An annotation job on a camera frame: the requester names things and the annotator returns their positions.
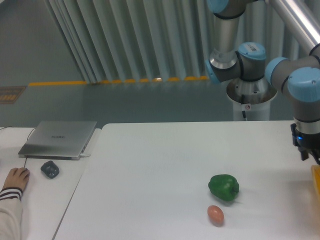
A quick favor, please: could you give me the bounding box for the person's hand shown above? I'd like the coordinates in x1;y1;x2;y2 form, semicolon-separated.
2;167;30;192

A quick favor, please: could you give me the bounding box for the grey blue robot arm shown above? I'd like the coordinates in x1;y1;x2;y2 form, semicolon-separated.
205;0;320;162

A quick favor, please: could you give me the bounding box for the silver closed laptop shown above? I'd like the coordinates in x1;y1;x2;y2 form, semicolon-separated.
18;121;97;160

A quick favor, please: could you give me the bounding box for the dark grey small device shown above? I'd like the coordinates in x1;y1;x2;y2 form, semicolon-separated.
40;160;60;179

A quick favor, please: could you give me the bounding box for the brown egg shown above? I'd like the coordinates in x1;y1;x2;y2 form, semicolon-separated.
207;205;225;225

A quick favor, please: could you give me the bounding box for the green bell pepper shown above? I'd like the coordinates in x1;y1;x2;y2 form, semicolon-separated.
208;174;240;202

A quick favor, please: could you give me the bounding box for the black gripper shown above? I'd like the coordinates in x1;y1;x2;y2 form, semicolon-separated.
290;123;320;165

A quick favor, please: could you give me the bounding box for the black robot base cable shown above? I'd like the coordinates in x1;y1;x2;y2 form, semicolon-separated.
240;94;249;122

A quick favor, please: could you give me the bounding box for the white striped sleeve forearm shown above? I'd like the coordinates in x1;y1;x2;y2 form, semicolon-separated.
0;187;23;240

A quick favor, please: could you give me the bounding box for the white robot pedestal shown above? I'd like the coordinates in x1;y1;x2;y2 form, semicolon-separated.
226;77;277;121

